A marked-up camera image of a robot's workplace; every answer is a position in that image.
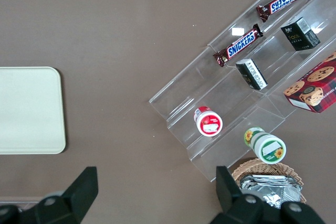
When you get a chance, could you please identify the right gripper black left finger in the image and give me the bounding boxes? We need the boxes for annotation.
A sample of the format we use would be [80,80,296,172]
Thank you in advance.
[15,166,99,224]

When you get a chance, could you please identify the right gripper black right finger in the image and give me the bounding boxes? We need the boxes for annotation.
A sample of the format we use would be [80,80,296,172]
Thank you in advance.
[209,166,327,224]

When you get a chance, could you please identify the light wicker basket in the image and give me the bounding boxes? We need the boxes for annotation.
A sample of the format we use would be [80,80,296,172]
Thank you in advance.
[232,157,308,209]

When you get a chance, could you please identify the cream rectangular tray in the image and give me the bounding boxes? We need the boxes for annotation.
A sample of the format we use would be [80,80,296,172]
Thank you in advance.
[0,66,67,155]

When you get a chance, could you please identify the stacked aluminium foil trays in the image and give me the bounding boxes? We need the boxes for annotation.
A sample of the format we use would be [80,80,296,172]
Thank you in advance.
[239,174,303,209]

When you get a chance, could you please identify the green lidded white cup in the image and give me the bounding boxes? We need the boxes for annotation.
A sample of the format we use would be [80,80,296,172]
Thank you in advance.
[243,126,287,165]

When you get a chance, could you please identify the red lidded white cup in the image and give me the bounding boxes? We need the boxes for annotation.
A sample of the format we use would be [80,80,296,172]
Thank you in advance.
[193,106,224,137]

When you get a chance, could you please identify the clear acrylic stepped stand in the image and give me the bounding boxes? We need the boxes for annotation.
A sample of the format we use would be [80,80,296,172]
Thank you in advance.
[148,0,336,183]

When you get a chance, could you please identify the small black box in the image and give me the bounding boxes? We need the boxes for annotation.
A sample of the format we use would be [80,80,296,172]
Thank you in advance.
[280,16,321,52]
[235,58,269,91]

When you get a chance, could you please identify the red plaid cookie box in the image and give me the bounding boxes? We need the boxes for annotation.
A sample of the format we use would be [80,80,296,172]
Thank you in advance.
[282,51,336,114]

